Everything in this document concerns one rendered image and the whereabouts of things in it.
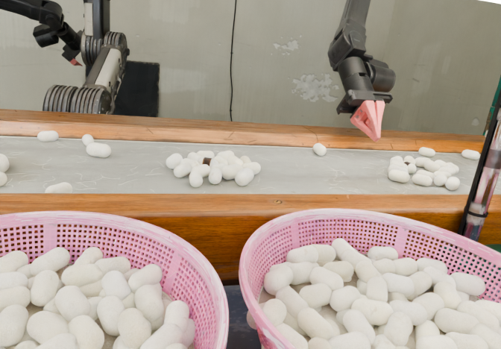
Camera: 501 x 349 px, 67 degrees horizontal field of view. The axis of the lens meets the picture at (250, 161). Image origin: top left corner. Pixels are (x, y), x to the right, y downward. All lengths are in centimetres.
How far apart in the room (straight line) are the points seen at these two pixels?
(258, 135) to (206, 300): 53
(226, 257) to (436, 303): 21
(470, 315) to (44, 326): 32
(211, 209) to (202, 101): 228
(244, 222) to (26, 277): 20
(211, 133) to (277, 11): 206
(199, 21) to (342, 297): 240
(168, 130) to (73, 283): 45
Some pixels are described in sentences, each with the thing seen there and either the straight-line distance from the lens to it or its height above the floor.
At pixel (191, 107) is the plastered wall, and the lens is 267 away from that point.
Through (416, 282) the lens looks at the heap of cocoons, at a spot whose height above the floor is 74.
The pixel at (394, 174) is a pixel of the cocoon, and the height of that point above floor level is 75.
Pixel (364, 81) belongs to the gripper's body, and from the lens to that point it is 85.
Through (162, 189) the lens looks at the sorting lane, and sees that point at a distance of 52.
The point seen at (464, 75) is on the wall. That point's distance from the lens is 251.
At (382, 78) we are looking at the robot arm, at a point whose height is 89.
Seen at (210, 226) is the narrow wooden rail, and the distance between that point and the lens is 41.
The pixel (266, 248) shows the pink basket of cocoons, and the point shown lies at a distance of 38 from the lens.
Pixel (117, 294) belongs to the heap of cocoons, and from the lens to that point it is 33.
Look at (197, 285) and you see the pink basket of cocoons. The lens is 32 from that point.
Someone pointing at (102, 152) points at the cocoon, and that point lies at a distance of 63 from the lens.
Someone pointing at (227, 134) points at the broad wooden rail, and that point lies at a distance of 77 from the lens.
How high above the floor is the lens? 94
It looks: 17 degrees down
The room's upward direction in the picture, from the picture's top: 6 degrees clockwise
